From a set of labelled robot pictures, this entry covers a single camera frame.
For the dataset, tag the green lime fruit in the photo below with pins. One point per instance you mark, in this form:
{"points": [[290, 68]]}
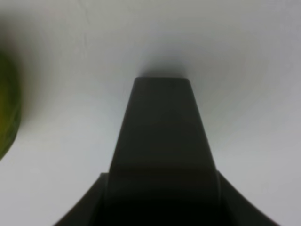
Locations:
{"points": [[10, 103]]}

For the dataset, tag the black rectangular bottle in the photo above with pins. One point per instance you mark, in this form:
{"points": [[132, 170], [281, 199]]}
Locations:
{"points": [[162, 172]]}

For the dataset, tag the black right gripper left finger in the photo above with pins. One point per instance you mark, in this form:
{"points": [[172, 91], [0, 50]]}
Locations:
{"points": [[85, 212]]}

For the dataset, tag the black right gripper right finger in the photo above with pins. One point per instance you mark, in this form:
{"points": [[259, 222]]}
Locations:
{"points": [[236, 210]]}

